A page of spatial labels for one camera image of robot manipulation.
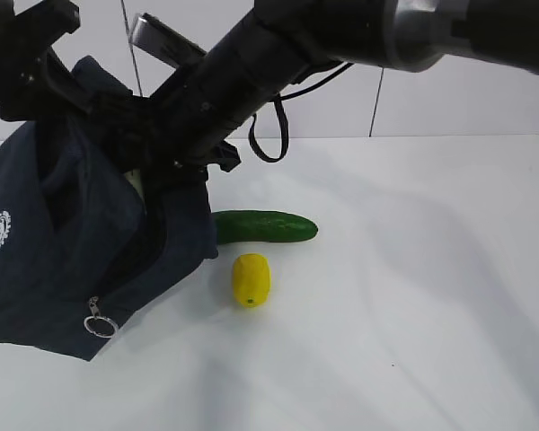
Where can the dark blue lunch bag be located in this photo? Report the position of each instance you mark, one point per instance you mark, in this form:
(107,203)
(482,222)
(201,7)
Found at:
(79,252)

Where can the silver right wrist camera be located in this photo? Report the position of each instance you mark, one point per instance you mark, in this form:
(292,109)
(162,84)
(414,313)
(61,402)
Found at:
(163,43)

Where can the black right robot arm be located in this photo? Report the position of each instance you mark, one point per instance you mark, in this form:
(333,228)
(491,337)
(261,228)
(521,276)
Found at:
(331,36)

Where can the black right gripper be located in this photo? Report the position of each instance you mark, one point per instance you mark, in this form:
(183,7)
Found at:
(188,118)

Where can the yellow lemon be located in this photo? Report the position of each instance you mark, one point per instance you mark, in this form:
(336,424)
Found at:
(251,280)

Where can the green cucumber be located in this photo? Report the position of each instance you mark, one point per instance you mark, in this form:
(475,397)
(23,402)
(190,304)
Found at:
(236,226)

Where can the green lid glass container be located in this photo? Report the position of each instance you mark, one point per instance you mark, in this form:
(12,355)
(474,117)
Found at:
(134,179)

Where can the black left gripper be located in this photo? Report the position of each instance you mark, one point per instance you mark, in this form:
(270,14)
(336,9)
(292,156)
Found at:
(34,83)

